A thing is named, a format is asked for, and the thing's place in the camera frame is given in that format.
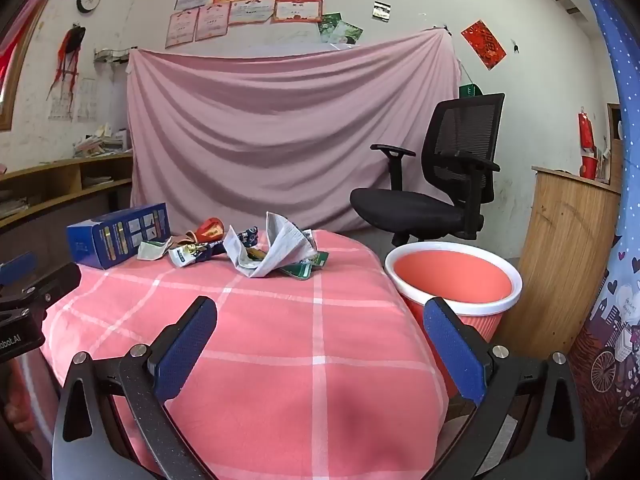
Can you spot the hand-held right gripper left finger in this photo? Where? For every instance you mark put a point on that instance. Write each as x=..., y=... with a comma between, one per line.
x=187, y=345

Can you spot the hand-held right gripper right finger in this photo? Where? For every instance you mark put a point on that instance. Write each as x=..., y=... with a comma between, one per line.
x=450, y=345

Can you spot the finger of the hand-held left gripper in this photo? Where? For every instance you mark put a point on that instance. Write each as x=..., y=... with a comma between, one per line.
x=20, y=267
x=50, y=285

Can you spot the pink bin with white rim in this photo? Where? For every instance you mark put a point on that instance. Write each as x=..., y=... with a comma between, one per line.
x=450, y=275

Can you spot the green white paper leaflet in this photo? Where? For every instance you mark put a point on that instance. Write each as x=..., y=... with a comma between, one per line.
x=152, y=250

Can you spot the blue cardboard box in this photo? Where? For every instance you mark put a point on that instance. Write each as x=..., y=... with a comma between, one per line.
x=115, y=240

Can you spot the white orange medicine box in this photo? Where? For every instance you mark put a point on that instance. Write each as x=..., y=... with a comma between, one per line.
x=185, y=256

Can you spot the pink checked tablecloth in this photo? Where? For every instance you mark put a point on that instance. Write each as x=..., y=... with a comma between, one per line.
x=280, y=340

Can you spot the wooden shelf unit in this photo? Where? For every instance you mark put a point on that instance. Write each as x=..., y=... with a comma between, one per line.
x=65, y=170

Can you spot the yellow wrapper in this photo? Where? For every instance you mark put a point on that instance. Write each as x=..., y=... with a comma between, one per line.
x=255, y=254

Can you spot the red gold snack packet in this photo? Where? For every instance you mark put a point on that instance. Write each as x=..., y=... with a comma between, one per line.
x=210, y=230

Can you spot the dark floral packet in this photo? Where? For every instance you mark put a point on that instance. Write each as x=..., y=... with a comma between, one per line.
x=248, y=236

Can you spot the green packet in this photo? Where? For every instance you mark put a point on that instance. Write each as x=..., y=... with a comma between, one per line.
x=302, y=270

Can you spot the black office chair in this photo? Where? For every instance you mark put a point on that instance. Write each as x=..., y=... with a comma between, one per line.
x=410, y=210

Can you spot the large white paper leaflet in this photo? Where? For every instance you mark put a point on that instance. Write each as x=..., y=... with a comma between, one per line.
x=285, y=240

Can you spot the stack of books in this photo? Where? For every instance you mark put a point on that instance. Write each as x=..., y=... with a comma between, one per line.
x=100, y=142

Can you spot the wooden cabinet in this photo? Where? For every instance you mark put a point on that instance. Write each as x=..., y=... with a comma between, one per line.
x=560, y=240

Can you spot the red cup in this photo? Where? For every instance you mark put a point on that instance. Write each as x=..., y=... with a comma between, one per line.
x=589, y=167

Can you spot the pink hanging sheet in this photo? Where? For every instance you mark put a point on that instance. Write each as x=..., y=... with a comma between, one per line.
x=280, y=125

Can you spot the red lantern decoration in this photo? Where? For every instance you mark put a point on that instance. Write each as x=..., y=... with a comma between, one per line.
x=586, y=130

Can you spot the green plant photo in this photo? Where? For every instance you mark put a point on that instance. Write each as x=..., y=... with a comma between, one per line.
x=329, y=26
x=351, y=34

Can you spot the blue printed curtain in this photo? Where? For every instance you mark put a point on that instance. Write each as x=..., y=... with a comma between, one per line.
x=620, y=40

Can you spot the white wall calendar sheets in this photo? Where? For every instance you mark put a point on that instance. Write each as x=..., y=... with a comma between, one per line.
x=75, y=102

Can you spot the wooden window frame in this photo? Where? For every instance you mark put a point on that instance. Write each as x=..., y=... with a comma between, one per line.
x=17, y=80

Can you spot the red tassel wall decoration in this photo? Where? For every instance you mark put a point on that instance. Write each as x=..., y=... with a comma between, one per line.
x=70, y=47

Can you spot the dark wooden frame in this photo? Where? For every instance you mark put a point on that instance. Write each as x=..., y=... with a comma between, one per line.
x=613, y=130

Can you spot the red paper wall envelope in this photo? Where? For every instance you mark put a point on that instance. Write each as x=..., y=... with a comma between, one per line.
x=482, y=44

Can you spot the group of wall certificates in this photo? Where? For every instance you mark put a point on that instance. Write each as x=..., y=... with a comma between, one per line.
x=240, y=10

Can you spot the black white wall sticker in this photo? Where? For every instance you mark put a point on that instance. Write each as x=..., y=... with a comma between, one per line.
x=381, y=11

